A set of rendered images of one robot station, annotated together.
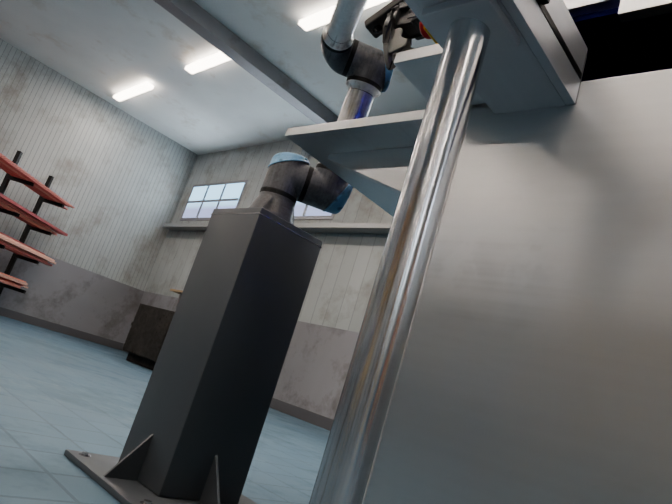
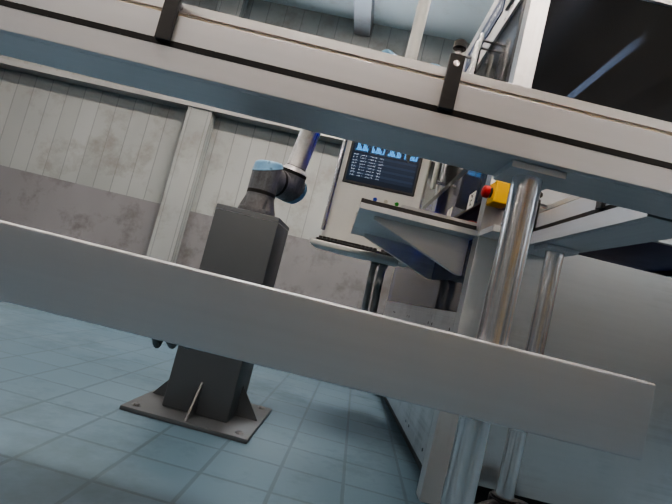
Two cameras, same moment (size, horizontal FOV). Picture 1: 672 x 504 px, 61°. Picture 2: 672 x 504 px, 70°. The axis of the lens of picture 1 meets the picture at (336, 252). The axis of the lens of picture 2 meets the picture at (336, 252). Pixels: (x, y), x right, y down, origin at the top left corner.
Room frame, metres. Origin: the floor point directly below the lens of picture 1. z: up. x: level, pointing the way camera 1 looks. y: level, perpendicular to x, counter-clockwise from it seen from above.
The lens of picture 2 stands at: (0.06, 1.30, 0.57)
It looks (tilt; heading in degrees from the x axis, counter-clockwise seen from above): 5 degrees up; 316
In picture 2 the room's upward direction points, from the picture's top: 14 degrees clockwise
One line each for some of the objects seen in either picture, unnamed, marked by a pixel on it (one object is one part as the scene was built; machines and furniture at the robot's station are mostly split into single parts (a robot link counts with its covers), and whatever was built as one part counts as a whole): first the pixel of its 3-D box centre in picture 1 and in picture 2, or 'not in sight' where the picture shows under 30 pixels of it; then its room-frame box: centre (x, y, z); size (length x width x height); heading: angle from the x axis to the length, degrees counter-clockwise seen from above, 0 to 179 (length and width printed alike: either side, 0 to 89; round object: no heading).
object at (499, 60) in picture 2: not in sight; (495, 88); (1.05, -0.30, 1.51); 0.43 x 0.01 x 0.59; 135
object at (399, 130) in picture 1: (458, 201); (412, 234); (1.23, -0.23, 0.87); 0.70 x 0.48 x 0.02; 135
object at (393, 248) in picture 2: not in sight; (397, 256); (1.42, -0.40, 0.80); 0.34 x 0.03 x 0.13; 45
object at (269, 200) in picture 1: (273, 209); (258, 203); (1.68, 0.22, 0.84); 0.15 x 0.15 x 0.10
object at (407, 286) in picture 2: not in sight; (414, 281); (1.61, -0.83, 0.73); 1.98 x 0.01 x 0.25; 135
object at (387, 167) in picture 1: (385, 180); (417, 246); (1.06, -0.05, 0.80); 0.34 x 0.03 x 0.13; 45
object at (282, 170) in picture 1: (287, 176); (267, 176); (1.68, 0.21, 0.96); 0.13 x 0.12 x 0.14; 99
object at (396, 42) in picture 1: (396, 46); not in sight; (1.12, 0.01, 1.13); 0.06 x 0.03 x 0.09; 45
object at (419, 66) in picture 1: (455, 75); (507, 235); (0.76, -0.09, 0.87); 0.14 x 0.13 x 0.02; 45
